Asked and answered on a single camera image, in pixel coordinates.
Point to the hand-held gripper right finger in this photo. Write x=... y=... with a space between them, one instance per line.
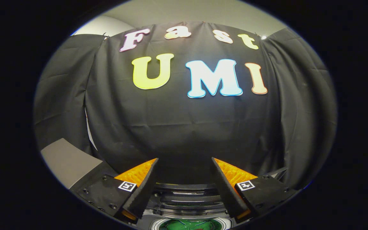
x=224 y=187

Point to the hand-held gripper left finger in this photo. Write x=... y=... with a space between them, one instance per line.
x=145 y=185

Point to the dark washing machine lid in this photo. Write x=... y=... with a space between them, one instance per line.
x=187 y=199

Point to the green polo shirt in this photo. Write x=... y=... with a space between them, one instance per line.
x=187 y=225

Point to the black backdrop cloth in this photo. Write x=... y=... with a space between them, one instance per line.
x=184 y=127

